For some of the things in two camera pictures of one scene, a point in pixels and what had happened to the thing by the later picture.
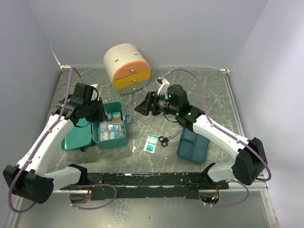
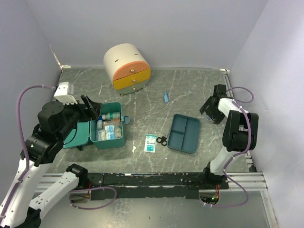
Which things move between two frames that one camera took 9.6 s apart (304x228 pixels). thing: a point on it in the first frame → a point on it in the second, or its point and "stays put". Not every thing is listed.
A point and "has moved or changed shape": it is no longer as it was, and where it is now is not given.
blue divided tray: (192, 147) has moved or changed shape
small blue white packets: (110, 130) has moved or changed shape
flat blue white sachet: (151, 143) stays put
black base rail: (146, 185) stays put
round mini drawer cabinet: (128, 67) stays put
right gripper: (145, 107) → (216, 118)
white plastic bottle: (114, 115) stays put
